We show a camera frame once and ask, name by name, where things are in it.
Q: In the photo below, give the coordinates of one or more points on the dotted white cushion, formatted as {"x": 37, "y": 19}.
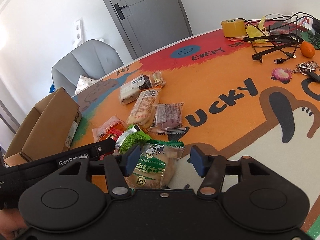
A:
{"x": 83, "y": 83}

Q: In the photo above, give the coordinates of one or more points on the yellow tape roll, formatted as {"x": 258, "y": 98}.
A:
{"x": 233, "y": 28}

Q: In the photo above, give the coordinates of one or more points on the grey armchair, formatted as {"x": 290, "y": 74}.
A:
{"x": 93, "y": 59}

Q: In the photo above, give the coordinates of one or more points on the small nut snack pack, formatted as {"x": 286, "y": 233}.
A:
{"x": 156, "y": 80}

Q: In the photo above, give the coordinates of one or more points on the colourful cat table mat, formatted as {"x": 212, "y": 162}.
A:
{"x": 232, "y": 106}

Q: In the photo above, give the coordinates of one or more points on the green silver snack pack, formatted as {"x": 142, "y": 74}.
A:
{"x": 133, "y": 135}

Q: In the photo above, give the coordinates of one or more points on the black wire stand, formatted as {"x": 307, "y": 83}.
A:
{"x": 279, "y": 37}

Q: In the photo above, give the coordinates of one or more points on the purple small snack pack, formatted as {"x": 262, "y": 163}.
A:
{"x": 168, "y": 119}

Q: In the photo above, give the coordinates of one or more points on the yellow crumpled bag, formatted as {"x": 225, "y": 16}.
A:
{"x": 254, "y": 31}

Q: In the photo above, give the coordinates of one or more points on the grey door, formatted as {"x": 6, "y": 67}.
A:
{"x": 150, "y": 24}

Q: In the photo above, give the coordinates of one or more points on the cardboard box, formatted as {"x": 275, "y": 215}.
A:
{"x": 48, "y": 129}

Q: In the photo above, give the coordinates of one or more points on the white rice cake pack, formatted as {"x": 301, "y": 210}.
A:
{"x": 131, "y": 90}

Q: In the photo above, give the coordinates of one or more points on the red pink snack pack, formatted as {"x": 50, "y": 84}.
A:
{"x": 111, "y": 129}

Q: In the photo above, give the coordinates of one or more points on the pink flower keychain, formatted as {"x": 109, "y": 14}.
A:
{"x": 282, "y": 74}

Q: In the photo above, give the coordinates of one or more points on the blue plastic bag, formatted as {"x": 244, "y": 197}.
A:
{"x": 52, "y": 89}

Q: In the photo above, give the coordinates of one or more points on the orange biscuit pack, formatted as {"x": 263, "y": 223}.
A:
{"x": 144, "y": 110}

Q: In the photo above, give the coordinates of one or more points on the bunch of keys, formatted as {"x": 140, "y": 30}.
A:
{"x": 309, "y": 69}

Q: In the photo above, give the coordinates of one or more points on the black door handle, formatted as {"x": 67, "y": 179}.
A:
{"x": 119, "y": 10}

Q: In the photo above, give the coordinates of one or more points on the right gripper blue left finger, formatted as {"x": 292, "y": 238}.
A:
{"x": 117, "y": 168}

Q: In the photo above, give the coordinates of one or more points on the orange tangerine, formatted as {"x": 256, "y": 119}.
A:
{"x": 307, "y": 49}

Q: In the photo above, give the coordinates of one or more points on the green bread pack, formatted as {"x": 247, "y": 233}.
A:
{"x": 157, "y": 165}

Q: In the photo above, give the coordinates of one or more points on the white power strip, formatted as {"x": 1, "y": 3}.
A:
{"x": 306, "y": 21}

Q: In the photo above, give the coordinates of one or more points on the person's left hand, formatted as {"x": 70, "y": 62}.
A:
{"x": 11, "y": 221}

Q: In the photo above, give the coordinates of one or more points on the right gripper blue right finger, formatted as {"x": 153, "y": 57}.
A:
{"x": 212, "y": 169}

